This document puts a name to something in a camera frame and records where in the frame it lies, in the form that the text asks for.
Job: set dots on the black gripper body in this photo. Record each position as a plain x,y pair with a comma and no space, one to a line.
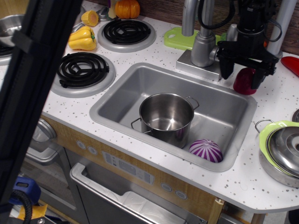
248,50

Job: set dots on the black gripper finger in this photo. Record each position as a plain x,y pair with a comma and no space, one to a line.
227,66
261,71

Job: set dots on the red toy sweet potato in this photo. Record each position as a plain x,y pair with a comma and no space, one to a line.
243,81

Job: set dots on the grey toy sink basin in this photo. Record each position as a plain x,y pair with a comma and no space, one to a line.
223,115

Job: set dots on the steel pot lid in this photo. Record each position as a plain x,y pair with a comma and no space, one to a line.
283,148

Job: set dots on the stainless steel pot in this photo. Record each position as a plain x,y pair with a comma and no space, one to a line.
167,117

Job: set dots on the silver toy faucet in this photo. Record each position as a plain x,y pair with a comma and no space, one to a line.
201,60

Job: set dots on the red toy pepper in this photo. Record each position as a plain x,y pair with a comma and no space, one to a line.
291,63

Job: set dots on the grey vertical pole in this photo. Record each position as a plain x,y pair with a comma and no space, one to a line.
281,24

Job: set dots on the green cutting board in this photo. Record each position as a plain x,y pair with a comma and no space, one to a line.
175,39

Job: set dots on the light green plate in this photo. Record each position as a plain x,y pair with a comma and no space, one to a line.
263,136

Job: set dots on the purple white striped onion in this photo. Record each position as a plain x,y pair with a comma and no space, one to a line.
206,149

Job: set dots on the back right black burner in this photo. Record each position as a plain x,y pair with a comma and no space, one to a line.
126,36

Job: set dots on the orange toy pumpkin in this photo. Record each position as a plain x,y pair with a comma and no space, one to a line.
127,9

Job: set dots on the silver back stove knob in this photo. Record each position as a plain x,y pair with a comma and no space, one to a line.
103,14

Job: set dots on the yellow toy corn piece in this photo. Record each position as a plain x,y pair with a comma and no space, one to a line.
90,18

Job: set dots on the yellow toy bell pepper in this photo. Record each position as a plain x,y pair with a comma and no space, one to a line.
83,39

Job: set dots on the front black stove burner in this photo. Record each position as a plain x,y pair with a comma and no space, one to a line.
82,75

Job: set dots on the silver stove knob near pepper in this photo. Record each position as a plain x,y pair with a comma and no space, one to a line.
77,27

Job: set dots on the silver oven dial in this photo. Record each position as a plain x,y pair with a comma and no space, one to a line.
43,132

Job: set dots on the small steel bowl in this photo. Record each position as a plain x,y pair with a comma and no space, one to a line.
8,26

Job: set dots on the blue clamp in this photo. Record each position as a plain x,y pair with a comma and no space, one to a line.
29,187

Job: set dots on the steel pan with handle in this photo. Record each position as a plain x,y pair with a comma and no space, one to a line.
277,175

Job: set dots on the silver dishwasher door handle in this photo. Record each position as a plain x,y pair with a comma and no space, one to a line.
111,199

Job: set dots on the black camera frame bar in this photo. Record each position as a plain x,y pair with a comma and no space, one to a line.
39,47

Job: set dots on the silver oven door handle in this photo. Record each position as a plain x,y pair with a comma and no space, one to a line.
45,153

